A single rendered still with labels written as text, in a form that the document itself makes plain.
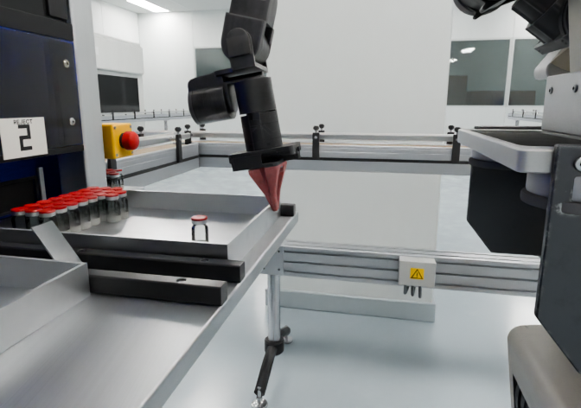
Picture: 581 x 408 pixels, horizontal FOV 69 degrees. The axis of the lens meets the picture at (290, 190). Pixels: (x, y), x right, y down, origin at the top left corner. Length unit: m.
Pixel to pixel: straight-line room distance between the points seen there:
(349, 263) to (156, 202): 0.93
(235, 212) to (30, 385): 0.47
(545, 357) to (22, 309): 0.51
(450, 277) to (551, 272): 1.28
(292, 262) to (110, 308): 1.22
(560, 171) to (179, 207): 0.62
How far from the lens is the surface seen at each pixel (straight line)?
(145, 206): 0.83
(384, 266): 1.58
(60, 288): 0.45
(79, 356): 0.39
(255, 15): 0.64
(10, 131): 0.76
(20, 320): 0.42
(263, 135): 0.63
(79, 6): 0.92
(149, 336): 0.39
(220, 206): 0.76
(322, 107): 2.08
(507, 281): 1.65
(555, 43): 0.67
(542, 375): 0.54
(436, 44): 2.09
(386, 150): 1.46
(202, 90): 0.66
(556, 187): 0.32
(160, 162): 1.34
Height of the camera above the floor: 1.07
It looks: 11 degrees down
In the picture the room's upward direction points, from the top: straight up
